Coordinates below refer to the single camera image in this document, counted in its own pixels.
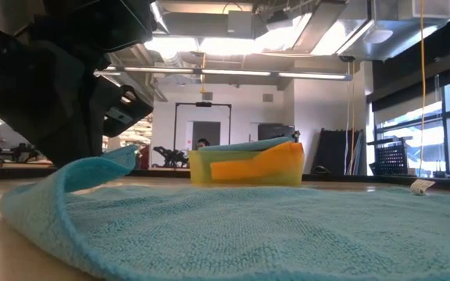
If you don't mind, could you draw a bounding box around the light blue microfiber towel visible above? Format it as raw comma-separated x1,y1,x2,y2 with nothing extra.
0,144,450,281

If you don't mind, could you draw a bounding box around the long ceiling light bar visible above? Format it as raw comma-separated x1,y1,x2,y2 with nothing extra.
95,65,351,79

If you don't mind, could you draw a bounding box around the yellow translucent plastic bin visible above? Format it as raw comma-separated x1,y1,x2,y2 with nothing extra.
188,150,305,187

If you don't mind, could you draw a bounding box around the orange microfiber towel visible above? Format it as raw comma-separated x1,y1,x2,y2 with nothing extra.
210,140,305,183

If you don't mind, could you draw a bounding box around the black plastic crate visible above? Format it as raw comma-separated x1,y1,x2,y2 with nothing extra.
373,136,409,176

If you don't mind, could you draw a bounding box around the black metal gantry frame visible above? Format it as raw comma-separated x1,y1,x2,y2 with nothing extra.
173,101,232,146

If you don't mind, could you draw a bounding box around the black aluminium table frame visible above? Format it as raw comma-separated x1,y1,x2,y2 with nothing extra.
0,166,450,192

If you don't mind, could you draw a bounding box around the teal microfiber towel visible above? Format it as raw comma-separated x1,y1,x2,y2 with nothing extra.
197,136,293,152

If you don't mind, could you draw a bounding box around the black folding panel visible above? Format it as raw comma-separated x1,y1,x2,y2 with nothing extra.
312,128,366,175

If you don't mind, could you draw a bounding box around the black wall equipment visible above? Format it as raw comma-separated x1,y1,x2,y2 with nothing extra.
257,123,301,142

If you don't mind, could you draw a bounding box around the grey door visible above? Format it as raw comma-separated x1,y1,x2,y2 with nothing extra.
192,120,221,148

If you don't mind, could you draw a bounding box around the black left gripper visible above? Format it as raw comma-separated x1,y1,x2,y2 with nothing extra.
0,23,109,169

